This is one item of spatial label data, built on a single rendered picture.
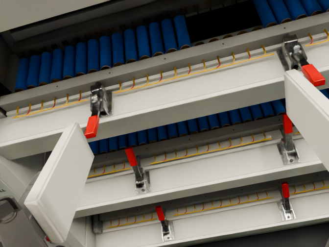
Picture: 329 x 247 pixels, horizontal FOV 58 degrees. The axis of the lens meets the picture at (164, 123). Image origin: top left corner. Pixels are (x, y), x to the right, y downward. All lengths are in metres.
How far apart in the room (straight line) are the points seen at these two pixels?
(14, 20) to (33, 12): 0.02
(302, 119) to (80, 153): 0.13
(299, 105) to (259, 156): 0.39
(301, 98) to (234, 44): 0.27
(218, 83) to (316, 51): 0.13
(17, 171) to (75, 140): 0.37
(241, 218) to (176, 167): 0.22
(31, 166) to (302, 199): 0.56
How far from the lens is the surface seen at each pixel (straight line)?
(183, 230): 0.72
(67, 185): 0.17
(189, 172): 0.56
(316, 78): 0.37
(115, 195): 0.58
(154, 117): 0.42
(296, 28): 0.44
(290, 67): 0.41
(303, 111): 0.17
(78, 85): 0.45
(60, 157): 0.17
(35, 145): 0.49
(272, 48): 0.44
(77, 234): 0.70
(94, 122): 0.38
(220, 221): 0.71
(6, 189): 0.58
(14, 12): 0.37
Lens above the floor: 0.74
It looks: 41 degrees down
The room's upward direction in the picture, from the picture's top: 19 degrees counter-clockwise
